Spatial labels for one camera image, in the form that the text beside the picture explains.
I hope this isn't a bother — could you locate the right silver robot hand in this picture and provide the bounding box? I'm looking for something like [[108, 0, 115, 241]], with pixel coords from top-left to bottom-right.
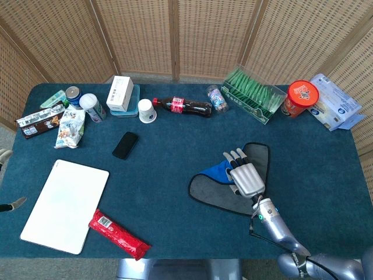
[[223, 148, 266, 198]]

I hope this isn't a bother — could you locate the grey and blue microfibre cloth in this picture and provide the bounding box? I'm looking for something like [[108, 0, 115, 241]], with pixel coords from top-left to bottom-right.
[[188, 142, 270, 216]]

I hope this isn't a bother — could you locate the small clear snack jar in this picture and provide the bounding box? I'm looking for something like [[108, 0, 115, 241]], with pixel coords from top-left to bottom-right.
[[206, 84, 230, 113]]

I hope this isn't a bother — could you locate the cola bottle with red label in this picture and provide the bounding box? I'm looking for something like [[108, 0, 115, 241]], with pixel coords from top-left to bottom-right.
[[152, 96, 213, 118]]

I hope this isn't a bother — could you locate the green tea bag box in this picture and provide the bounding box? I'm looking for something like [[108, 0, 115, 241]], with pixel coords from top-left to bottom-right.
[[220, 64, 288, 125]]

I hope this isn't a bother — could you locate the orange instant noodle cup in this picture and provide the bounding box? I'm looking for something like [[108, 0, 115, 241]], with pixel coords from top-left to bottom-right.
[[281, 80, 320, 119]]

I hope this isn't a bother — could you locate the grey robot torso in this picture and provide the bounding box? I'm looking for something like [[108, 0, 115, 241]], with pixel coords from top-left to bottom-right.
[[116, 258, 243, 280]]

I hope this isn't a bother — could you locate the white floral paper cup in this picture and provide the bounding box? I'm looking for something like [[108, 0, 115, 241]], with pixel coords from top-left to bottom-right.
[[138, 99, 157, 124]]

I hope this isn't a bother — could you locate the black whiteboard eraser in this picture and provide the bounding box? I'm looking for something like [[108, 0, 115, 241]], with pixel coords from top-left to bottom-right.
[[112, 131, 139, 160]]

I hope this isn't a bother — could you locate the clear container with blue lid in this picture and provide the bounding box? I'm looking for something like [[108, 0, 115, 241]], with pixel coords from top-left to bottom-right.
[[110, 83, 141, 118]]

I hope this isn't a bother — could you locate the red snack package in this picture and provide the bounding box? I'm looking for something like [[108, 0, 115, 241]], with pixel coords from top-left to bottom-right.
[[88, 208, 152, 261]]

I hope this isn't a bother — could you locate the woven wooden folding screen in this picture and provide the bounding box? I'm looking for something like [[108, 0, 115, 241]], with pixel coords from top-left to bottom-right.
[[0, 0, 373, 155]]

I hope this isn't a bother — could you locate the white cardboard box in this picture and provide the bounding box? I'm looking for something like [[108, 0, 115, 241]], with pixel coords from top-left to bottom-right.
[[105, 75, 134, 113]]

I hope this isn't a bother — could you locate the white green drink can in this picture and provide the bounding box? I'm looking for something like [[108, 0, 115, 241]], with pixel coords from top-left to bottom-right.
[[79, 93, 107, 123]]

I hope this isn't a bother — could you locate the white green snack bag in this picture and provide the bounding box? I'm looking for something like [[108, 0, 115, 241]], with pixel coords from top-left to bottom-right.
[[54, 104, 86, 149]]

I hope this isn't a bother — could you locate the white board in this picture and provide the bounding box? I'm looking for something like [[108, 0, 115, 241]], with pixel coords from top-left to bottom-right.
[[19, 159, 110, 256]]

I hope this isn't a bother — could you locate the blue soda can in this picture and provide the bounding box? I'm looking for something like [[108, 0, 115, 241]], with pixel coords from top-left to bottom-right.
[[64, 86, 84, 110]]

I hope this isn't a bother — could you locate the light green tissue pack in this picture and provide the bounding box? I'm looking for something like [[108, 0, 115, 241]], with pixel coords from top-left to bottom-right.
[[40, 89, 70, 109]]

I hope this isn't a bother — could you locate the brown cookie package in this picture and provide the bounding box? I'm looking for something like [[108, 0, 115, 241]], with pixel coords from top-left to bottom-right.
[[16, 104, 66, 140]]

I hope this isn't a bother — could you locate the beige rounded object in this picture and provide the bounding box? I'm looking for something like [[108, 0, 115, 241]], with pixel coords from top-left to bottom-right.
[[0, 148, 13, 167]]

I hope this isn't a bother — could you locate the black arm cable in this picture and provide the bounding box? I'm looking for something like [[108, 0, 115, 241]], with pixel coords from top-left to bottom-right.
[[249, 195, 344, 280]]

